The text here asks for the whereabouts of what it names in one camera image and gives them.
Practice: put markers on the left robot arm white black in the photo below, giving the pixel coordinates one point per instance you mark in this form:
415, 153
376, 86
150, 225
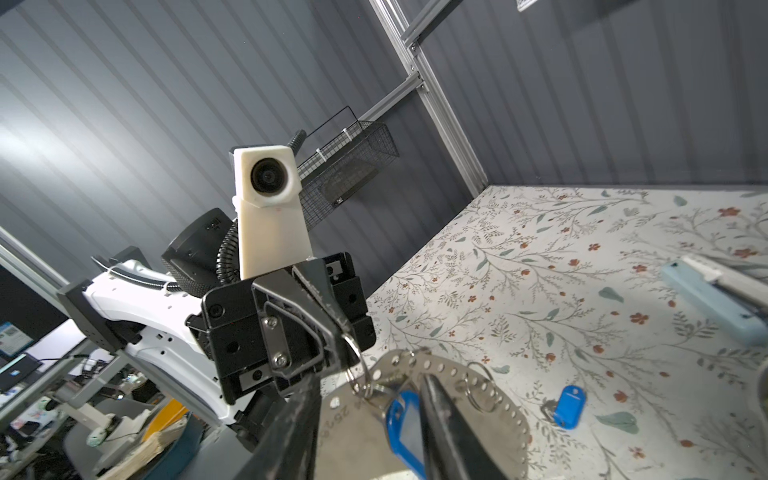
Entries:
133, 310

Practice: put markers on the black wire basket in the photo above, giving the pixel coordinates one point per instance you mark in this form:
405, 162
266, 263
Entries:
337, 159

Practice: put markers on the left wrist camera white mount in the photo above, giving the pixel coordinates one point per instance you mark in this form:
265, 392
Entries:
272, 232

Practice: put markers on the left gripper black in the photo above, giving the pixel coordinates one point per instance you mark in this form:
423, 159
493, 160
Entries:
274, 329

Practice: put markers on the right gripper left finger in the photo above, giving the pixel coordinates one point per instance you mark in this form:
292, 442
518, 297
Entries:
289, 448

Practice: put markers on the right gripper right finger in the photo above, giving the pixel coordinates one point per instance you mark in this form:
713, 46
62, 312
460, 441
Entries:
451, 449

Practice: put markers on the light blue stapler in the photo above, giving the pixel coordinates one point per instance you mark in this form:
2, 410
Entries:
735, 301

